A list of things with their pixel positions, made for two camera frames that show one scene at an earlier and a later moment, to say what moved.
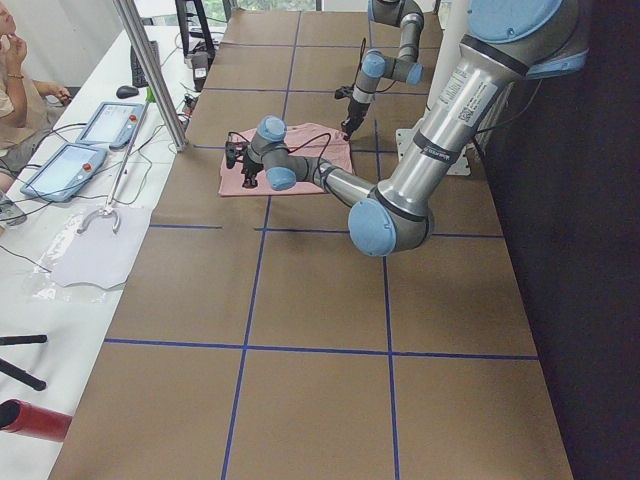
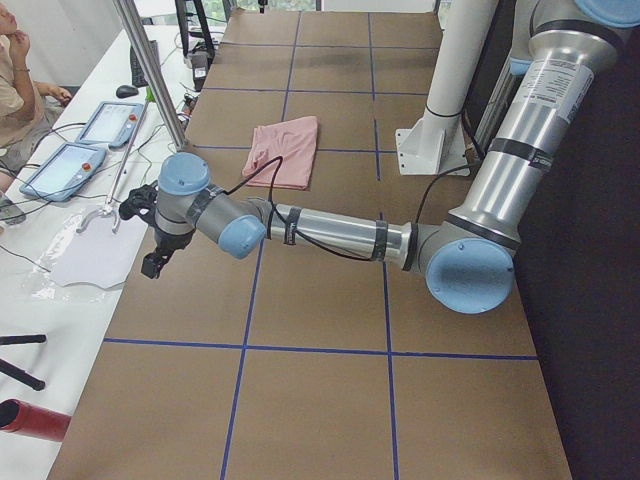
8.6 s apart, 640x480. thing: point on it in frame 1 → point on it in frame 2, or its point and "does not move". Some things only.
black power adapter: (200, 64) does not move
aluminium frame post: (143, 43) does not move
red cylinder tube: (21, 417) does not move
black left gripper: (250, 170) → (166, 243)
